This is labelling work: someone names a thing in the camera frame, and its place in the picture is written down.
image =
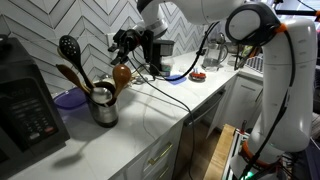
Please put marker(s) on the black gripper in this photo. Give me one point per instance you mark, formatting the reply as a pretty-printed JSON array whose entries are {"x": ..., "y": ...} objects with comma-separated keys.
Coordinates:
[{"x": 136, "y": 39}]

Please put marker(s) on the dark wooden spoon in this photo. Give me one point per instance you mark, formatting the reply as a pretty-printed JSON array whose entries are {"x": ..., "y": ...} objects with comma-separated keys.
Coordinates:
[{"x": 121, "y": 75}]

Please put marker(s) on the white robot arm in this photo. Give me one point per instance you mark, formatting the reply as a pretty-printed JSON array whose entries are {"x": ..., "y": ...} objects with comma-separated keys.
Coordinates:
[{"x": 286, "y": 83}]

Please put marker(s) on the black slotted spoon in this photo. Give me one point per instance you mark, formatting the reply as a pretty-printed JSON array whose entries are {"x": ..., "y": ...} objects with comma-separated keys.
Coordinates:
[{"x": 69, "y": 48}]

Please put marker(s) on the light wooden spoon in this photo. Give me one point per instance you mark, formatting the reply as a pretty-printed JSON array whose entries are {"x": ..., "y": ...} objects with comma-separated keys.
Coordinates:
[
  {"x": 59, "y": 54},
  {"x": 68, "y": 74}
]

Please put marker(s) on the steel utensil holder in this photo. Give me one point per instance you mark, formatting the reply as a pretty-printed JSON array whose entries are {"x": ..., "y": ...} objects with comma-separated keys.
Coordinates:
[{"x": 103, "y": 115}]

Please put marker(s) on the clear plastic container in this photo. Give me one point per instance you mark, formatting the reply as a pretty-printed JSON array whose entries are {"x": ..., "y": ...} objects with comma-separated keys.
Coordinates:
[{"x": 167, "y": 66}]

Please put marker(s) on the blue plastic lid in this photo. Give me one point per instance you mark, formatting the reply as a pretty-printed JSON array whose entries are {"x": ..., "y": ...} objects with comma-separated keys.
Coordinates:
[{"x": 176, "y": 80}]

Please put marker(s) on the purple bowl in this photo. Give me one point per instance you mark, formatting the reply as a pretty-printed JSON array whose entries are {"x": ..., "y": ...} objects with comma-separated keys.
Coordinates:
[{"x": 70, "y": 98}]

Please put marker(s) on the blue and white packet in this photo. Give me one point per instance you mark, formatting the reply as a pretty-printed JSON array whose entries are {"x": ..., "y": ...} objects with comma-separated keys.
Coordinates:
[{"x": 195, "y": 70}]

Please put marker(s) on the round steel dish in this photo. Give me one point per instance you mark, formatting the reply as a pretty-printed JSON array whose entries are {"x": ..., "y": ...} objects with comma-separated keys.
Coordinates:
[{"x": 197, "y": 79}]

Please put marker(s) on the glass pitcher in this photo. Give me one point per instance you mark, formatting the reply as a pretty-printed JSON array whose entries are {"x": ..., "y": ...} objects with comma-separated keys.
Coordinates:
[{"x": 213, "y": 53}]

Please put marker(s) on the black microwave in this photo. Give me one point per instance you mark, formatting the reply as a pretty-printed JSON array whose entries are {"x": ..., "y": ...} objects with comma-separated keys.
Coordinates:
[{"x": 26, "y": 100}]

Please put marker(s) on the white cabinet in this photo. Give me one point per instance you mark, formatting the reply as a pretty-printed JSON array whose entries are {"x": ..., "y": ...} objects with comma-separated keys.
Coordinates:
[{"x": 240, "y": 96}]

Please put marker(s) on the dish rack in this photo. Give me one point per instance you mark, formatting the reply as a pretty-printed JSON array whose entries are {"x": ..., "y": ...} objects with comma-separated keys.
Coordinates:
[{"x": 255, "y": 63}]

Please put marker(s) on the wooden plank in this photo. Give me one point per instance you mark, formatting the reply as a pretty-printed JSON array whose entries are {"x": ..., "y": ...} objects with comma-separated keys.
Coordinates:
[{"x": 220, "y": 153}]

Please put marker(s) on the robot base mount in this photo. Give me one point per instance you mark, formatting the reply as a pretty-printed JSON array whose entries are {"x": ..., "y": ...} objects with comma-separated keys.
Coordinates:
[{"x": 235, "y": 156}]

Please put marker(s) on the black frame pole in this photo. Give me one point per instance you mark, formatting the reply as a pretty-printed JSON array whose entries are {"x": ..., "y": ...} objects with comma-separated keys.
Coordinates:
[{"x": 296, "y": 12}]

